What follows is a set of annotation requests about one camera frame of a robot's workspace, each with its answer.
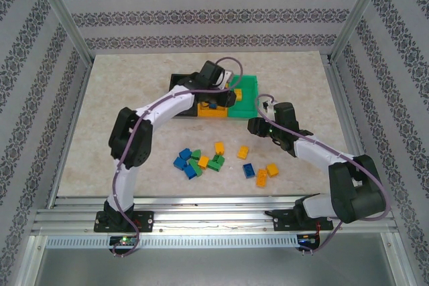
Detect yellow plastic bin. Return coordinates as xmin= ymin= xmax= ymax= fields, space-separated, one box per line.
xmin=196 ymin=80 xmax=237 ymax=119

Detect green plastic bin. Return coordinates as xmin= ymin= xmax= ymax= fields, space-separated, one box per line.
xmin=227 ymin=74 xmax=260 ymax=121

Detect black plastic bin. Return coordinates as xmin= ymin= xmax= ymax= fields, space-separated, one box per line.
xmin=169 ymin=72 xmax=199 ymax=119

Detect small dark circuit board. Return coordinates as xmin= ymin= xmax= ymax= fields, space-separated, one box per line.
xmin=299 ymin=234 xmax=320 ymax=246

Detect grey metal panel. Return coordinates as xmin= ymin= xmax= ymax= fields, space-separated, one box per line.
xmin=18 ymin=234 xmax=415 ymax=286

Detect circuit board with green light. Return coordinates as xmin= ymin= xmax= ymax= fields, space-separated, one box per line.
xmin=109 ymin=236 xmax=139 ymax=246

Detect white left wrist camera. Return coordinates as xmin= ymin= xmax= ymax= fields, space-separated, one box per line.
xmin=219 ymin=70 xmax=235 ymax=90

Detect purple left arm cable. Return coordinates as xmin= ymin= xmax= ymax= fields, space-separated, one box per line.
xmin=112 ymin=56 xmax=245 ymax=259

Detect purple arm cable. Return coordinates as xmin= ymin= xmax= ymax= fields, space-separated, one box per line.
xmin=255 ymin=94 xmax=392 ymax=257
xmin=112 ymin=56 xmax=245 ymax=259

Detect aluminium side rail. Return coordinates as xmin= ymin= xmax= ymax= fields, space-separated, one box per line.
xmin=324 ymin=60 xmax=381 ymax=205
xmin=46 ymin=61 xmax=93 ymax=208

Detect aluminium mounting rail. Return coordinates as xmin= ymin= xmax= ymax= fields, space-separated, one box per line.
xmin=32 ymin=194 xmax=400 ymax=234

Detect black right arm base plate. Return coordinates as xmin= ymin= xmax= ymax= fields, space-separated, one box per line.
xmin=273 ymin=208 xmax=334 ymax=232

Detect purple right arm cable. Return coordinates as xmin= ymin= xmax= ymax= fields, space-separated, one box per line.
xmin=255 ymin=94 xmax=392 ymax=257

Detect slotted grey cable duct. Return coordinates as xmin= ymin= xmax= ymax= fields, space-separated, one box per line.
xmin=45 ymin=234 xmax=300 ymax=248

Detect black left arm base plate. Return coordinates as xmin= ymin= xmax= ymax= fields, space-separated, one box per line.
xmin=95 ymin=210 xmax=154 ymax=233

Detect aluminium frame post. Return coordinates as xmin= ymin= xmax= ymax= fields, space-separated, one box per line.
xmin=327 ymin=0 xmax=393 ymax=62
xmin=27 ymin=0 xmax=94 ymax=64

